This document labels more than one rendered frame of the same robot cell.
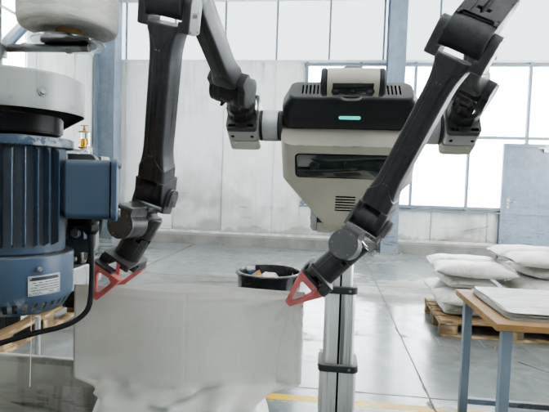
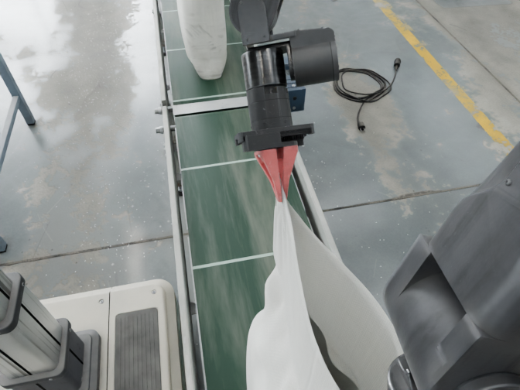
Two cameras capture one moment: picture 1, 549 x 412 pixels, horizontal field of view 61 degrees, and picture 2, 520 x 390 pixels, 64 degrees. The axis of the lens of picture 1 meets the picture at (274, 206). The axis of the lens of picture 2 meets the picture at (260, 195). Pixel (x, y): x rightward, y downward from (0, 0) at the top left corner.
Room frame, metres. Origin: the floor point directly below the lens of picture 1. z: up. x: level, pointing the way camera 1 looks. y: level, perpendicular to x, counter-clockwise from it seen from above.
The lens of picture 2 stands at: (1.13, 0.31, 1.46)
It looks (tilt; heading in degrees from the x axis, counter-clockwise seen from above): 49 degrees down; 251
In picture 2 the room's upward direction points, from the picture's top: straight up
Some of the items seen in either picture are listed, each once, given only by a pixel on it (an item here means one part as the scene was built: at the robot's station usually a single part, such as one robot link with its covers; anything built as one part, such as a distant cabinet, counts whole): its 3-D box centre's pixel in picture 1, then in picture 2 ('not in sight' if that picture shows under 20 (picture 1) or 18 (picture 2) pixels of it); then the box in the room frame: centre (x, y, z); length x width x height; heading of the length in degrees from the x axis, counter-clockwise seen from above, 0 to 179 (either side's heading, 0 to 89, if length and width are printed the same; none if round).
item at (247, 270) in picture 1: (268, 315); not in sight; (3.28, 0.02, 0.32); 0.51 x 0.48 x 0.65; 173
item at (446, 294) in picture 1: (473, 297); not in sight; (4.04, -1.77, 0.33); 0.66 x 0.43 x 0.13; 83
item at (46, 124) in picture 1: (18, 127); not in sight; (0.68, 0.38, 1.35); 0.12 x 0.12 x 0.04
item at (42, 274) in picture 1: (17, 222); not in sight; (0.68, 0.38, 1.21); 0.15 x 0.15 x 0.25
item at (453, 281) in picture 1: (462, 277); not in sight; (4.29, -1.77, 0.44); 0.66 x 0.43 x 0.13; 173
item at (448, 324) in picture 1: (498, 320); not in sight; (4.24, -2.11, 0.07); 1.20 x 0.82 x 0.14; 81
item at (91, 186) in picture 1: (93, 196); not in sight; (0.71, 0.28, 1.25); 0.10 x 0.08 x 0.12; 18
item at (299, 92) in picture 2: not in sight; (282, 80); (0.50, -1.24, 0.35); 0.30 x 0.15 x 0.15; 83
